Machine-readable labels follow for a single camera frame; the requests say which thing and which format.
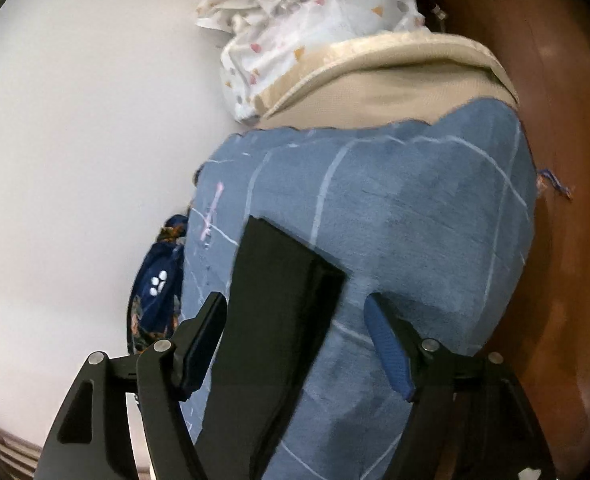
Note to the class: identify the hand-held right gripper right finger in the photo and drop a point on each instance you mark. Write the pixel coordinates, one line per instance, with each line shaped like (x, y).
(387, 345)

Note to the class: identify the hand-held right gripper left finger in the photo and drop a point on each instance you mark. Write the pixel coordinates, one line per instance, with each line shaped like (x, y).
(200, 350)

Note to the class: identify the black pants with brown lining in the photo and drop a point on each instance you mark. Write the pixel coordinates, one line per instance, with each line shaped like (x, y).
(275, 310)

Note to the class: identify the navy floral blanket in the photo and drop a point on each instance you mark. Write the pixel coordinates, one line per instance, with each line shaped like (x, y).
(150, 300)

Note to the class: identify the blue checked blanket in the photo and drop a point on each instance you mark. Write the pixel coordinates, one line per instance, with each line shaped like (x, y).
(400, 210)

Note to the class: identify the blue thread scrap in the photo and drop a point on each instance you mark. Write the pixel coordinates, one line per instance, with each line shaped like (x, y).
(555, 182)

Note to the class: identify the beige quilted cloth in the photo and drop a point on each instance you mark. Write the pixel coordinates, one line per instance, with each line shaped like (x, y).
(400, 90)

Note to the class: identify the white dotted cloth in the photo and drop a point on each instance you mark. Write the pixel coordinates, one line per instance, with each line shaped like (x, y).
(285, 50)

